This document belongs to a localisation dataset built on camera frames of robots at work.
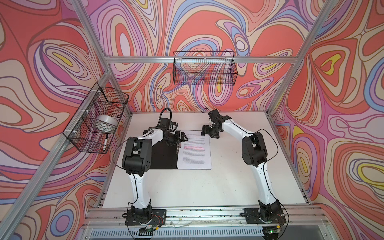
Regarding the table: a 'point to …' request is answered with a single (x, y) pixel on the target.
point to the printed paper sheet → (194, 154)
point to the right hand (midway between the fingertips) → (206, 137)
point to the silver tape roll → (105, 123)
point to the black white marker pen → (105, 143)
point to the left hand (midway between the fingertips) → (183, 139)
